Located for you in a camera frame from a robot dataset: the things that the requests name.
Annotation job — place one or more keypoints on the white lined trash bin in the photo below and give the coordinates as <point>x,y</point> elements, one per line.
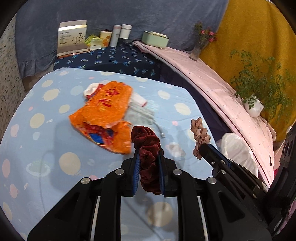
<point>235,148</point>

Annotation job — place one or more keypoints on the tall white bottle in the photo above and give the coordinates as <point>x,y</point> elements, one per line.
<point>115,35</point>

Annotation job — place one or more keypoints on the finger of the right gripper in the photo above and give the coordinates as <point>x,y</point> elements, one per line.
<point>213,156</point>

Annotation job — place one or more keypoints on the navy floral cloth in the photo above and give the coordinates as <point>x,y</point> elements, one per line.
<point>127,60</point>

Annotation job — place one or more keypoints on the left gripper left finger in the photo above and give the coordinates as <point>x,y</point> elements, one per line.
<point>91,209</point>

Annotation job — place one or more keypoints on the grey blue hanging blanket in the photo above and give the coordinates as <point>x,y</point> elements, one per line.
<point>37,23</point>

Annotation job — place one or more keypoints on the orange wrapper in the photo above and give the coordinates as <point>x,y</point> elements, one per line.
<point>116,139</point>

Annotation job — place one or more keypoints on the blue planet pattern tablecloth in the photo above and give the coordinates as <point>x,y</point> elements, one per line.
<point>43,156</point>

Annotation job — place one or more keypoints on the dark red velvet scrunchie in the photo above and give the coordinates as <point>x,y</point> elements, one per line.
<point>148,146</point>

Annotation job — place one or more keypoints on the pink dotted scrunchie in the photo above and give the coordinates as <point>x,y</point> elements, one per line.
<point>201,135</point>

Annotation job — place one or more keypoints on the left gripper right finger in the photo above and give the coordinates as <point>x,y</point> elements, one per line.
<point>207,210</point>

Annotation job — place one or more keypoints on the grey drawstring pouch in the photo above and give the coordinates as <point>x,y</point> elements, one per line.
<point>138,115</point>

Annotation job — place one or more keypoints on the pink shelf cloth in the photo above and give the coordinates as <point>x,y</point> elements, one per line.
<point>256,132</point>

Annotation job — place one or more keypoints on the white round jar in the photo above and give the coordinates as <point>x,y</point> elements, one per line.
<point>125,31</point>

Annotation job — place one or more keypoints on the red white paper cup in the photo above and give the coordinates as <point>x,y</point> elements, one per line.
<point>92,89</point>

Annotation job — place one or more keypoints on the orange plastic snack bag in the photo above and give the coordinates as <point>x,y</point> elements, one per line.
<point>106,108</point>

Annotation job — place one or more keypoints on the green white small packet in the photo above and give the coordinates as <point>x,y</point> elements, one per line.
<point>93,42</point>

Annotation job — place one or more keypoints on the white sock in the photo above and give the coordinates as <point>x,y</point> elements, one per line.
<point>137,99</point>

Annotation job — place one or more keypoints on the green plant white pot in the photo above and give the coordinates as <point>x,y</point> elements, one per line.
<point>263,79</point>

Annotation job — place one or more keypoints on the white open cardboard box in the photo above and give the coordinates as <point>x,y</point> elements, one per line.
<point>71,37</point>

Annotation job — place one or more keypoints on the glass vase pink flowers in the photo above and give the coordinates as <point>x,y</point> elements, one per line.
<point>204,36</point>

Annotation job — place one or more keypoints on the mint green tissue box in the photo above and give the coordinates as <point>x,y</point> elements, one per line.
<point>155,39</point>

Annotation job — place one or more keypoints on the yellow hanging cloth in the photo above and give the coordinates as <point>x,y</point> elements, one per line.
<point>257,27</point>

